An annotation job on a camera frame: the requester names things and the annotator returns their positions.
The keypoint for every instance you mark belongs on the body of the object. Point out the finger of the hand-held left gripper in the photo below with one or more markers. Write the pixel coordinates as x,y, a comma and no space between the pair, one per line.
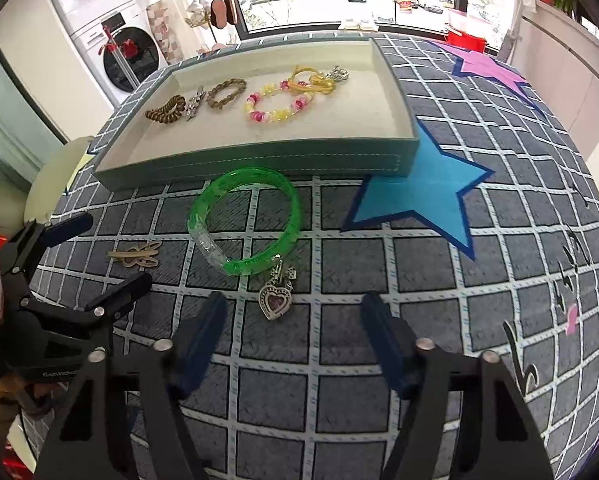
124,292
64,227

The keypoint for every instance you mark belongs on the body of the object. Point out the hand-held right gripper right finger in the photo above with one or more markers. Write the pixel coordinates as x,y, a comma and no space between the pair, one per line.
384,340

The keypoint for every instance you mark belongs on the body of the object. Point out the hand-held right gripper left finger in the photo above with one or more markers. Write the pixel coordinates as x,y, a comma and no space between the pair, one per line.
199,345

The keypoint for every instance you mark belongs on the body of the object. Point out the gold bunny hair clip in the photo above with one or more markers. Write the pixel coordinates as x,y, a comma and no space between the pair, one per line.
139,255

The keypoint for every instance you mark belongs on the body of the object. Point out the silver heart pendant charm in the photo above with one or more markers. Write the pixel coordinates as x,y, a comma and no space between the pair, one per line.
274,302

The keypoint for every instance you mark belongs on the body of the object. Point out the green plastic bangle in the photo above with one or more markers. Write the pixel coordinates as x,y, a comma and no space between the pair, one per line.
289,200

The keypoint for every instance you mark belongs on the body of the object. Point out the silver rhinestone hair clip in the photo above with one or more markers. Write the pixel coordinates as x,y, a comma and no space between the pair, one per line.
195,102

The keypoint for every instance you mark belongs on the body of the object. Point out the teal jewelry tray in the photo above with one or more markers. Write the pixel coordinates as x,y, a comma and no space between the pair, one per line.
279,160

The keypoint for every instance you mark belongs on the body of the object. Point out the grey checked star tablecloth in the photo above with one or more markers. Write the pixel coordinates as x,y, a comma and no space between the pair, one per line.
429,270

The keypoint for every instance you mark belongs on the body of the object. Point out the ribbed glass door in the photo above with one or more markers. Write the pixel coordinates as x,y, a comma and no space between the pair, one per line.
14,120

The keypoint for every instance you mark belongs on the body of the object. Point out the white washing machine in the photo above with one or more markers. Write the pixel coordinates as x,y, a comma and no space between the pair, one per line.
129,55

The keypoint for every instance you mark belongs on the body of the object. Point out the checkered board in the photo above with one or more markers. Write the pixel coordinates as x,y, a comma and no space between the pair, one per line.
167,35

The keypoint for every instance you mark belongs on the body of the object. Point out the white cabinet counter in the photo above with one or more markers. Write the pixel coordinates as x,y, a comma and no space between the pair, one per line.
564,85

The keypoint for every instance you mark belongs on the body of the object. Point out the white slippers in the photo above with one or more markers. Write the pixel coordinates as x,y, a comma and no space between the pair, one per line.
358,24

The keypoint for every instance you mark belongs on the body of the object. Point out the red plastic basin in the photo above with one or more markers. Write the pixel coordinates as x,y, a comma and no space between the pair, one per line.
464,32

